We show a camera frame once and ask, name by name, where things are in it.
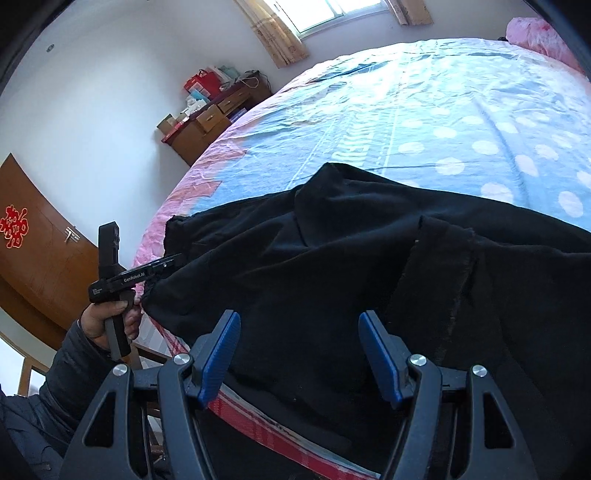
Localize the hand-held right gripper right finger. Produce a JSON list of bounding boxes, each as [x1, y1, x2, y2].
[[358, 310, 539, 480]]

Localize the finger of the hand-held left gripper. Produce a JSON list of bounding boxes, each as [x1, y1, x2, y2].
[[126, 252, 186, 282]]

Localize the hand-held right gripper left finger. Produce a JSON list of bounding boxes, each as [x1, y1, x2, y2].
[[58, 309, 242, 480]]

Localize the black pants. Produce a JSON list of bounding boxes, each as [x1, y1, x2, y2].
[[140, 162, 591, 480]]

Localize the person's left forearm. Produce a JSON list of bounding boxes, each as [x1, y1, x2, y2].
[[37, 318, 117, 418]]

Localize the person's left hand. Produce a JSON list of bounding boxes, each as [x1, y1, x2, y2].
[[79, 296, 142, 350]]

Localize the brown wooden door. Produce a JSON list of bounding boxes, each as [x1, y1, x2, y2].
[[0, 153, 101, 344]]

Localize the red paper door decoration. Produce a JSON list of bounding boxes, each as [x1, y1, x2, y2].
[[0, 205, 30, 249]]

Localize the flat red box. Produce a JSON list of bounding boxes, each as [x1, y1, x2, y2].
[[160, 117, 191, 144]]

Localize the brown wooden desk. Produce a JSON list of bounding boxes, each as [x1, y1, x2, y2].
[[160, 73, 274, 167]]

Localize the red gift bag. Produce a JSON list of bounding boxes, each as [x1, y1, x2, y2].
[[184, 69, 218, 99]]

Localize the white bag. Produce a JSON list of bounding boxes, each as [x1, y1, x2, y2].
[[214, 64, 241, 86]]

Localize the round bed with blue-pink sheet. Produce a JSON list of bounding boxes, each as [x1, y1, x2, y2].
[[131, 36, 591, 324]]

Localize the beige patterned curtain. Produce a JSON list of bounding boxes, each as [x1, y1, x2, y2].
[[235, 0, 310, 70], [385, 0, 435, 28]]

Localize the white framed window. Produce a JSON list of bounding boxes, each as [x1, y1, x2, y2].
[[272, 0, 393, 38]]

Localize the pink floral folded blanket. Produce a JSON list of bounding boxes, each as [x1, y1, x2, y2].
[[506, 17, 585, 71]]

